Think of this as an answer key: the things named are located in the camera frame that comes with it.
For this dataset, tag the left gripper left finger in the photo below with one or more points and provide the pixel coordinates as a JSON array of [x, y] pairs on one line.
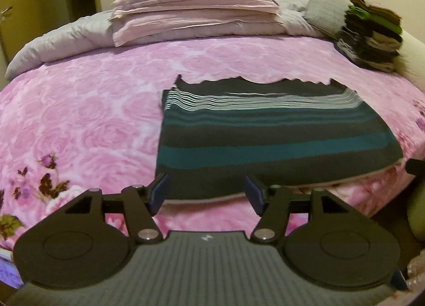
[[157, 192]]

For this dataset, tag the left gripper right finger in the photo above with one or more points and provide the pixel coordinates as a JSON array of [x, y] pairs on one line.
[[256, 193]]

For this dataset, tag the striped knit sweater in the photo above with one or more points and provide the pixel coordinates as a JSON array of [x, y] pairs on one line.
[[290, 133]]

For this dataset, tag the wooden bedroom door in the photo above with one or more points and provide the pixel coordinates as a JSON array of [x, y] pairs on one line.
[[21, 22]]

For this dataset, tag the pink floral bedspread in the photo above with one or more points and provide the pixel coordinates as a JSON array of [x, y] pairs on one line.
[[94, 120]]

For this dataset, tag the beige folded garment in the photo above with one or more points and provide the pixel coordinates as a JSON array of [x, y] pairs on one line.
[[383, 43]]

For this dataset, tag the brown folded garment top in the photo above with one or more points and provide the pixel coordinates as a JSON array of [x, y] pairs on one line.
[[379, 10]]

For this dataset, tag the lower pink pillow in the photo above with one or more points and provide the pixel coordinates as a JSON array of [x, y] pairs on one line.
[[156, 27]]

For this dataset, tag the grey lilac quilt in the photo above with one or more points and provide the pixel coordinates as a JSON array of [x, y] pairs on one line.
[[93, 32]]

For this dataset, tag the green folded garment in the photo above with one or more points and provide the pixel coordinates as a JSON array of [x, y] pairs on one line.
[[367, 16]]

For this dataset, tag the grey checked cushion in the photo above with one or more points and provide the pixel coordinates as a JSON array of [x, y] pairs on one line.
[[327, 16]]

